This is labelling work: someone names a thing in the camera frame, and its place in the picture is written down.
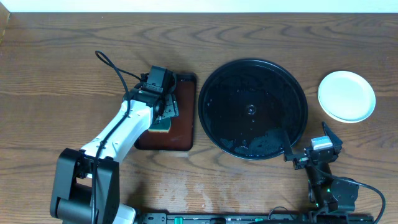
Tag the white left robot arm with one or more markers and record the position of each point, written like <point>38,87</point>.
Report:
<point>86,184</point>

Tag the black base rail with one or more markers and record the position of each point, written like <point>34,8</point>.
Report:
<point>163,218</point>

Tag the black rectangular water tray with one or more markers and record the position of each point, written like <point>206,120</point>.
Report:
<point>180,136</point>

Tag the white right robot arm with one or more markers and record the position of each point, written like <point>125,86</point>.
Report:
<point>334,197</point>

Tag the round black serving tray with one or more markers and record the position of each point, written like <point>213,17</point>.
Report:
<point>245,105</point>

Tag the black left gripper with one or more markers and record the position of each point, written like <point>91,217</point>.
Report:
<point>170,109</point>

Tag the light green plate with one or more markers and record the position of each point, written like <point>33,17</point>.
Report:
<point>346,97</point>

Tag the green scouring sponge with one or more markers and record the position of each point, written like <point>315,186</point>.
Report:
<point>161,126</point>

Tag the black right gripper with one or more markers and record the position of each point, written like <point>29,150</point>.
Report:
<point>300,161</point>

